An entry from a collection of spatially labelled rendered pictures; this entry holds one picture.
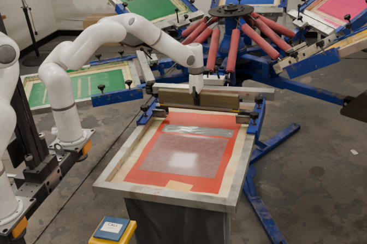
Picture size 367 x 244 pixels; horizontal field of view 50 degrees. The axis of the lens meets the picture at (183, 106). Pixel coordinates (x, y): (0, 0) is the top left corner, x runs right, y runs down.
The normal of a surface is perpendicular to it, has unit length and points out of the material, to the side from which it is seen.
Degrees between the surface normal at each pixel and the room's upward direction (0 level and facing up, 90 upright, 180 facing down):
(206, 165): 0
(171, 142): 0
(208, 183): 0
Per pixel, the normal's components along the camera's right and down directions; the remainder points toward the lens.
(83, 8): -0.29, 0.48
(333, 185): -0.09, -0.88
